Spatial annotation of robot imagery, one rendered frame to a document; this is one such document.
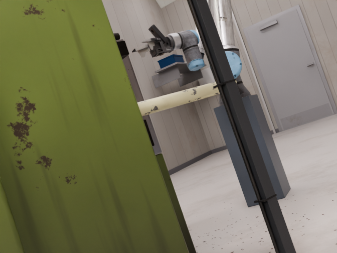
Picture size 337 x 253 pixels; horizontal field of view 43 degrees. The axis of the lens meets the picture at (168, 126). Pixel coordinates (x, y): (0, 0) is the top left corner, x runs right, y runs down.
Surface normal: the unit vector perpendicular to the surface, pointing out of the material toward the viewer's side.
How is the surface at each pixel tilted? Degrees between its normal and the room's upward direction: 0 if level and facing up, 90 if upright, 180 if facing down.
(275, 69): 90
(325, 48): 90
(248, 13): 90
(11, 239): 90
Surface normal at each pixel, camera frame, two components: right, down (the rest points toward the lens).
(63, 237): 0.52, -0.22
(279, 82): -0.40, 0.11
